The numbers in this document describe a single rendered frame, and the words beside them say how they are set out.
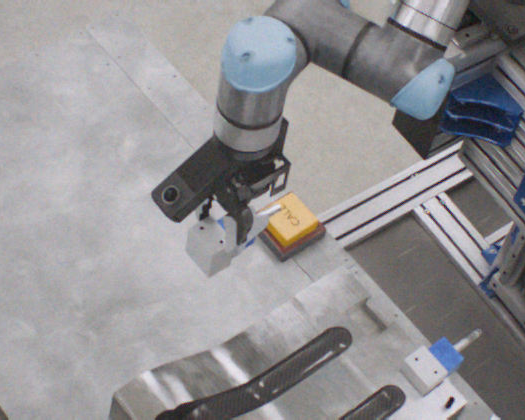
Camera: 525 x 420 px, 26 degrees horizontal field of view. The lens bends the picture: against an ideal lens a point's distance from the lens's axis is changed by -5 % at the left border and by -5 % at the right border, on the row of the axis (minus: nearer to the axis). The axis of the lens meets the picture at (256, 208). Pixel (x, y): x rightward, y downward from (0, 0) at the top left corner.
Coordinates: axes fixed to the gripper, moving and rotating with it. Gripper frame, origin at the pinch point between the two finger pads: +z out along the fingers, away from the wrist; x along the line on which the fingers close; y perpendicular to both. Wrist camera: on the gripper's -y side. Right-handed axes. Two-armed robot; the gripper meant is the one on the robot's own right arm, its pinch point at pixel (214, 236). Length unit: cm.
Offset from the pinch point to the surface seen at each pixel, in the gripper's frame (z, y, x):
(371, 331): 8.7, 12.2, -19.3
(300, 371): 7.0, -0.1, -19.0
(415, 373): 3.4, 10.0, -29.1
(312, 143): 95, 81, 54
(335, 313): 6.0, 8.6, -15.3
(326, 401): 6.5, -0.4, -24.4
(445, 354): 4.6, 15.8, -29.2
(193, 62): 95, 73, 90
